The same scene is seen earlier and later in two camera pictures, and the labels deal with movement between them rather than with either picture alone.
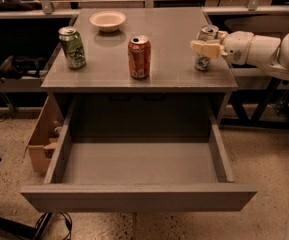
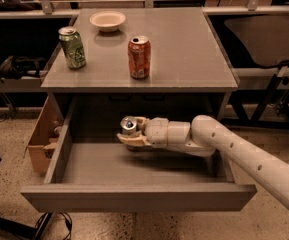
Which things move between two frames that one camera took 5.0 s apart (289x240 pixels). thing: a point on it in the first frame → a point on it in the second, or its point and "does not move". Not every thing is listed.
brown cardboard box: [45, 136] does not move
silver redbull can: [208, 32] → [128, 125]
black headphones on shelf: [12, 68] does not move
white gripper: [236, 47] → [156, 131]
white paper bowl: [108, 21] does not move
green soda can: [73, 47] does not move
